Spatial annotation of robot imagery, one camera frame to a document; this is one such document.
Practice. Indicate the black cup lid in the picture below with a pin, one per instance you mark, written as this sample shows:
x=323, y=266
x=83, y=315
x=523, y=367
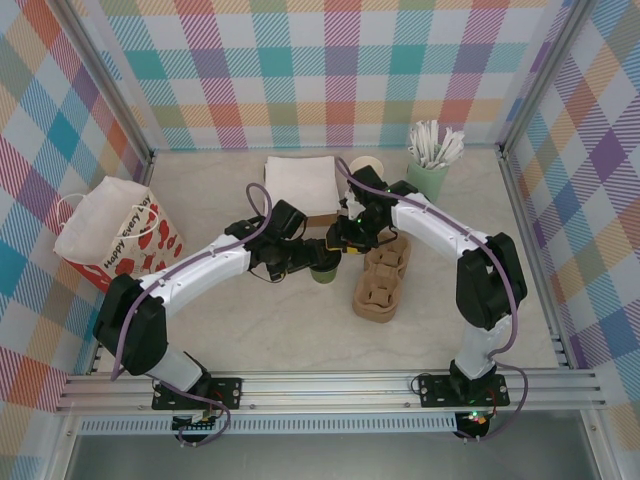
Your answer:
x=327, y=261

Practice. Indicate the green paper cup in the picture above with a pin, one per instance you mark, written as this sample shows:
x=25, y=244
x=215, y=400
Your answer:
x=325, y=276

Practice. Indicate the red white paper bag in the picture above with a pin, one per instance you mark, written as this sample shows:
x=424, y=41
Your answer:
x=110, y=210

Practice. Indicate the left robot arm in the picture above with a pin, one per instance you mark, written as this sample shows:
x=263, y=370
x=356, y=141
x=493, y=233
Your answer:
x=200, y=265

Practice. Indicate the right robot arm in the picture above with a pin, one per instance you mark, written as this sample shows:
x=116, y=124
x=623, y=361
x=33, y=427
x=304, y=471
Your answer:
x=435, y=225

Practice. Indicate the brown cardboard napkin tray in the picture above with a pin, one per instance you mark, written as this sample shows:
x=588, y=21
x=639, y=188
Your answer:
x=322, y=221

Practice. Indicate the paper cup stack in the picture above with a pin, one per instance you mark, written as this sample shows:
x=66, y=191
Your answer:
x=365, y=162

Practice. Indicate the brown pulp carrier stack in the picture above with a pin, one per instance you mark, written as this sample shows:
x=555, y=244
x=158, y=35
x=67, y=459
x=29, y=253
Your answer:
x=375, y=300

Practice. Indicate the white napkin stack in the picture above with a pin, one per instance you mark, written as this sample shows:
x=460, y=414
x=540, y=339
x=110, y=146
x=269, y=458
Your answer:
x=300, y=185

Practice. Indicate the mint green holder cup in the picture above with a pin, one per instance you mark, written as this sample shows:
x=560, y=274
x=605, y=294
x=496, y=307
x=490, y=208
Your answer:
x=430, y=180

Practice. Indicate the white wrapped stirrer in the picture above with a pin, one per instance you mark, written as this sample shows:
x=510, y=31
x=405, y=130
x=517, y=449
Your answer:
x=455, y=150
x=433, y=135
x=417, y=147
x=445, y=145
x=425, y=142

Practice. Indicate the small controller board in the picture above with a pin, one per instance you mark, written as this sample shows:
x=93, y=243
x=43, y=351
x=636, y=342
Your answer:
x=197, y=424
x=474, y=422

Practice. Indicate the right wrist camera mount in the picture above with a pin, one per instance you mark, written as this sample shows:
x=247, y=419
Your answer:
x=354, y=205

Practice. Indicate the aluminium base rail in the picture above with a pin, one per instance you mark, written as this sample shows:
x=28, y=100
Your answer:
x=325, y=390

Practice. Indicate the aluminium frame post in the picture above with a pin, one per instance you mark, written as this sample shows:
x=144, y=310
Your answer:
x=540, y=85
x=110, y=90

